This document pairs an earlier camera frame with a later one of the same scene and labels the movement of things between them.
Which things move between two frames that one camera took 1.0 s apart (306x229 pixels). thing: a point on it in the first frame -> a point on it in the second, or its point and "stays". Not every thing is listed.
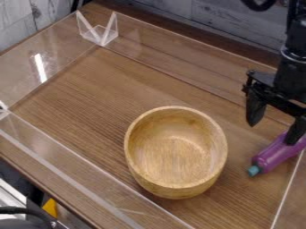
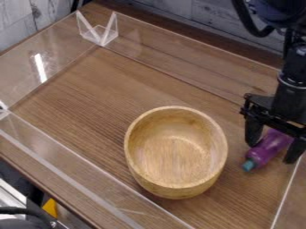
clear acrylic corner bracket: x=97 y=34 stays
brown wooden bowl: x=175 y=147 stays
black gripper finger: x=255 y=105 -> x=254 y=126
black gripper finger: x=296 y=131 -> x=296 y=148
